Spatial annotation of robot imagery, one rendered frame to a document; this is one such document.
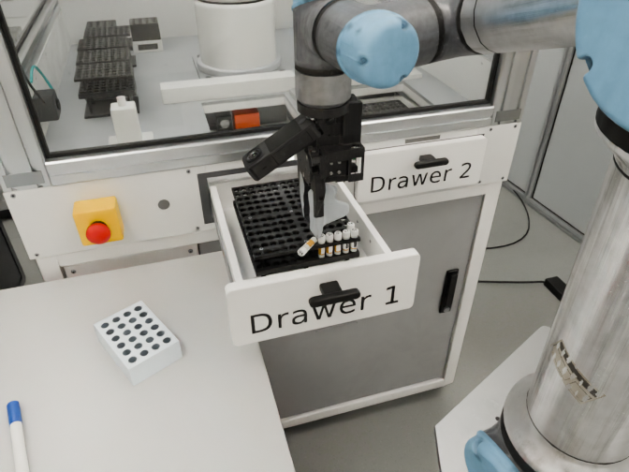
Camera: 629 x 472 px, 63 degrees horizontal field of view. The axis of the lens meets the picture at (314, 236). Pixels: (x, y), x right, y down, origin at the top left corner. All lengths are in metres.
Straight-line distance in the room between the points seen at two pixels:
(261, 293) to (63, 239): 0.46
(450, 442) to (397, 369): 0.83
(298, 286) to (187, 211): 0.37
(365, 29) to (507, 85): 0.64
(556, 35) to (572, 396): 0.31
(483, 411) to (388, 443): 0.87
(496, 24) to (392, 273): 0.38
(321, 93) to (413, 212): 0.59
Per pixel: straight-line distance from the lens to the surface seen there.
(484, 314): 2.09
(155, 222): 1.03
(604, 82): 0.28
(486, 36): 0.59
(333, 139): 0.73
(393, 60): 0.56
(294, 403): 1.53
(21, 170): 0.99
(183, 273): 1.02
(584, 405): 0.42
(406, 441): 1.67
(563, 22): 0.52
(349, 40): 0.56
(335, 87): 0.68
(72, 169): 0.98
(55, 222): 1.04
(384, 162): 1.06
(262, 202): 0.93
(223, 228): 0.88
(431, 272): 1.35
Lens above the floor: 1.40
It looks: 36 degrees down
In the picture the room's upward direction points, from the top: straight up
